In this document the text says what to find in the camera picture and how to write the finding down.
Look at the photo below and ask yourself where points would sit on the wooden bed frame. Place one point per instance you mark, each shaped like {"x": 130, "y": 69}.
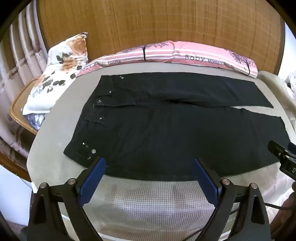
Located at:
{"x": 13, "y": 165}

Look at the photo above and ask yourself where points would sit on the pink striped quilt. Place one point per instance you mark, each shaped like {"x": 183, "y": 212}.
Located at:
{"x": 185, "y": 52}

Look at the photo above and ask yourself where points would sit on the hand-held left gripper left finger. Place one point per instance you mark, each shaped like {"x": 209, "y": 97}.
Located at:
{"x": 92, "y": 180}

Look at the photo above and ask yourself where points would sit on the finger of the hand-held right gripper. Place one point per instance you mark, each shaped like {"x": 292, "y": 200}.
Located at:
{"x": 278, "y": 149}

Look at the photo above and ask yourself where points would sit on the rattan chair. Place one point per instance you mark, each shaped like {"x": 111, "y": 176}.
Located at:
{"x": 19, "y": 109}

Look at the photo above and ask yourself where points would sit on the blue grey floral cloth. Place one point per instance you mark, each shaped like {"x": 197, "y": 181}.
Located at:
{"x": 35, "y": 120}

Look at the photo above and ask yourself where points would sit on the striped curtain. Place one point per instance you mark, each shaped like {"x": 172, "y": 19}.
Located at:
{"x": 16, "y": 58}

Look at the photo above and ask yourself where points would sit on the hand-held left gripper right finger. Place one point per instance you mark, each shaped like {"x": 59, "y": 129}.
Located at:
{"x": 205, "y": 180}

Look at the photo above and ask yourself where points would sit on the beige cloth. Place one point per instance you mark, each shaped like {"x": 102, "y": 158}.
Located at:
{"x": 277, "y": 92}

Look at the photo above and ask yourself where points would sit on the black pants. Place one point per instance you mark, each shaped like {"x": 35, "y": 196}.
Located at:
{"x": 161, "y": 129}

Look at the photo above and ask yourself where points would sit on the woven bamboo headboard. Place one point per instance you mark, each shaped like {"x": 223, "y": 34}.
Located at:
{"x": 138, "y": 20}

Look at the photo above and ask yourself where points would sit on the floral pillow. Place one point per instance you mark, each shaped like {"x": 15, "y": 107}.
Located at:
{"x": 57, "y": 71}

